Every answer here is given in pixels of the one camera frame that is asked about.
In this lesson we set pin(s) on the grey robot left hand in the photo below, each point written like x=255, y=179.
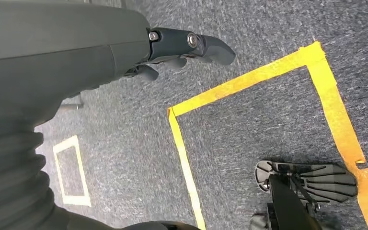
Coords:
x=44, y=47

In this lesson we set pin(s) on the pale floor tape square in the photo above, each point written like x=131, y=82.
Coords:
x=76, y=201

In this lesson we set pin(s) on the yellow floor tape square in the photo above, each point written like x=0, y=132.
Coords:
x=250, y=80

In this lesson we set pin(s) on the black robot left leg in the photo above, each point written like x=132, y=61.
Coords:
x=285, y=209

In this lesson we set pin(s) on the black robot left foot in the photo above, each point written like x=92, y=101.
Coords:
x=330, y=184

